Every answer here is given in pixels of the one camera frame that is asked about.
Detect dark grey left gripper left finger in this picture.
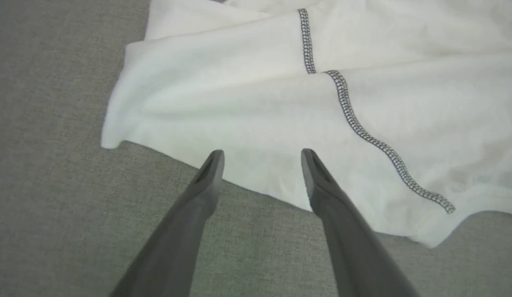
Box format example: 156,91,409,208
109,150,225,297

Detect white garment with dark stitching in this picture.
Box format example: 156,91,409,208
100,0,512,249

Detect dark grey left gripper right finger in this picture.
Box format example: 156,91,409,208
301,148,420,297

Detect grey fabric sofa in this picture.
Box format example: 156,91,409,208
0,0,512,297

